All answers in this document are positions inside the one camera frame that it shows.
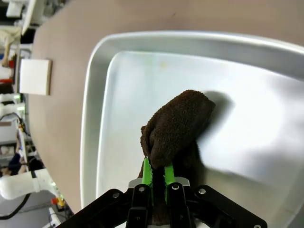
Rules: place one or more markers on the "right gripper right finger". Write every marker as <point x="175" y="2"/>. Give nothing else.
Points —
<point x="180" y="206"/>

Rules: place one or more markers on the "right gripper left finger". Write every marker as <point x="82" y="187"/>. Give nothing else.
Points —
<point x="140" y="206"/>

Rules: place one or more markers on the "dark brown cloth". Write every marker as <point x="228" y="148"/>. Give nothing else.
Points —
<point x="180" y="118"/>

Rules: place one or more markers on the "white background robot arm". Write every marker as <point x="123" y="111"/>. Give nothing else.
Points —
<point x="23" y="184"/>

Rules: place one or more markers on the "red emergency stop button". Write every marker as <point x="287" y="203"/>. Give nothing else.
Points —
<point x="56" y="201"/>

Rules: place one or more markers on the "silver metal tray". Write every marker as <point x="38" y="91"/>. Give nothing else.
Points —
<point x="166" y="83"/>

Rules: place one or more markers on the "seated person in blue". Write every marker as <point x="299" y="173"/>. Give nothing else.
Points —
<point x="16" y="162"/>

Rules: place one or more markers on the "white square block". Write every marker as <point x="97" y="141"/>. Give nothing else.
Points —
<point x="34" y="76"/>

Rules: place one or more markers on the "white slanted panel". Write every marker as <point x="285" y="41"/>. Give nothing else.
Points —
<point x="32" y="12"/>

